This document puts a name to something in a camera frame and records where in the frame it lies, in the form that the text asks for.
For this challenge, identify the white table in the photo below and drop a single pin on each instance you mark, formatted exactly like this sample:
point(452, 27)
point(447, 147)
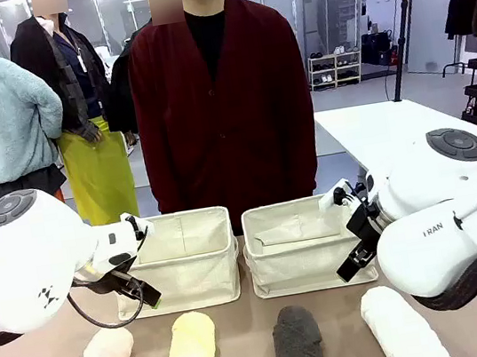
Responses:
point(370, 127)

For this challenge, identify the white towel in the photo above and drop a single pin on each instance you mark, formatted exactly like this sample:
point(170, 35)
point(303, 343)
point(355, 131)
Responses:
point(400, 329)

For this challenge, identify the hanging black jacket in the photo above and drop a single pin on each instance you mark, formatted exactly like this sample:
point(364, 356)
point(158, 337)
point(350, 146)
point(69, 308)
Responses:
point(461, 12)

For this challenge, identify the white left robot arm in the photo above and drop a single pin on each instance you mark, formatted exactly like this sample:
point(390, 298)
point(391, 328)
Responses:
point(31, 263)

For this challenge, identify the cream fabric storage basket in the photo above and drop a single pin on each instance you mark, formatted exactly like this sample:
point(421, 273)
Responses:
point(188, 262)
point(295, 255)

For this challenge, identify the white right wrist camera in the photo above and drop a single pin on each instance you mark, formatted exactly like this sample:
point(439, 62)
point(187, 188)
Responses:
point(327, 199)

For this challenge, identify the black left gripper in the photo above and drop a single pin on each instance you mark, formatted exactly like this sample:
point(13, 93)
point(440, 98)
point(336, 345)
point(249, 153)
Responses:
point(110, 280)

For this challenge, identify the black pole stand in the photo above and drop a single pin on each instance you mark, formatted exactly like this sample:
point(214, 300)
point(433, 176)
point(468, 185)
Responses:
point(400, 55)

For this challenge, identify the black bag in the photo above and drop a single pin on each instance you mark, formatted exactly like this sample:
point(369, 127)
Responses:
point(376, 48)

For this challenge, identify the wooden shoe rack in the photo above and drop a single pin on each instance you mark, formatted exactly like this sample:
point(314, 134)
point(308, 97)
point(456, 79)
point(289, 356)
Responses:
point(334, 70)

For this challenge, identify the dark grey towel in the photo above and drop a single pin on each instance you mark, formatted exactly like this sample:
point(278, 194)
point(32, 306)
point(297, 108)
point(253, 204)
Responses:
point(299, 344)

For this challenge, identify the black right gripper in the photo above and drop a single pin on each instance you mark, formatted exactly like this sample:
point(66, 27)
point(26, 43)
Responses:
point(364, 227)

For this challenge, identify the person in maroon cardigan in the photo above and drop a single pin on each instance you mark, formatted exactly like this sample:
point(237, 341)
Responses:
point(224, 144)

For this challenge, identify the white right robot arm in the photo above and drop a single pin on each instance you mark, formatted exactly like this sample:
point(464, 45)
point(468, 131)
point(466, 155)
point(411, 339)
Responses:
point(424, 186)

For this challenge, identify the yellow towel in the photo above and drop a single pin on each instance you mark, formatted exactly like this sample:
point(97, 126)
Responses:
point(191, 356)

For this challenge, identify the figure in black jacket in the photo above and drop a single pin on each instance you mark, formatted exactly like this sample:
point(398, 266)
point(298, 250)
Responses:
point(121, 97)

